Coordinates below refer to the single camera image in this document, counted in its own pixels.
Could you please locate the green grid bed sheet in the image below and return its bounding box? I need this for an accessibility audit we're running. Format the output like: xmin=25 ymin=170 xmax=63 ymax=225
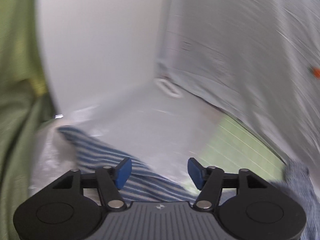
xmin=175 ymin=116 xmax=285 ymax=196

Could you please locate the green curtain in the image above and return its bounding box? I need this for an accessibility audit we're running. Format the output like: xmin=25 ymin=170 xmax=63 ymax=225
xmin=1 ymin=0 xmax=55 ymax=239

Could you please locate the grey carrot print fabric cover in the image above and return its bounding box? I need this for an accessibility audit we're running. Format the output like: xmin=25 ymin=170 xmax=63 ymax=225
xmin=154 ymin=0 xmax=320 ymax=165

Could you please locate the blue plaid shirt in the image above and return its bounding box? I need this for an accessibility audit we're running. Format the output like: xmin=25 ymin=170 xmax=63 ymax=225
xmin=271 ymin=160 xmax=320 ymax=240

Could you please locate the blue white striped garment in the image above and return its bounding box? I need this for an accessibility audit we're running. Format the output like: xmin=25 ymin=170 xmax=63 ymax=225
xmin=56 ymin=126 xmax=197 ymax=204

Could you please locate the white zipper pull ring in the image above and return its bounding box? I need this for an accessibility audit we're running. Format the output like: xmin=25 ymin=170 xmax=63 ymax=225
xmin=154 ymin=77 xmax=184 ymax=99

